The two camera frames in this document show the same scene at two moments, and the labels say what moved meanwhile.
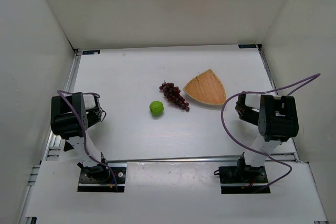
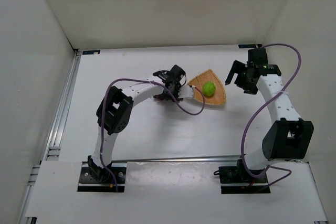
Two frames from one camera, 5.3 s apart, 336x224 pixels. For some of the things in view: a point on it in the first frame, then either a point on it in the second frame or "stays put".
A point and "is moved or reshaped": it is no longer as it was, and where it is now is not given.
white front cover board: (172, 192) stays put
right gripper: (242, 109) → (241, 76)
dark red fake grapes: (171, 93) is moved or reshaped
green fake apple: (156, 108) → (209, 88)
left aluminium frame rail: (54, 148) stays put
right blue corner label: (247, 46) stays put
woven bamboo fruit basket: (206, 87) stays put
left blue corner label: (91, 52) stays put
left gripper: (97, 114) → (172, 87)
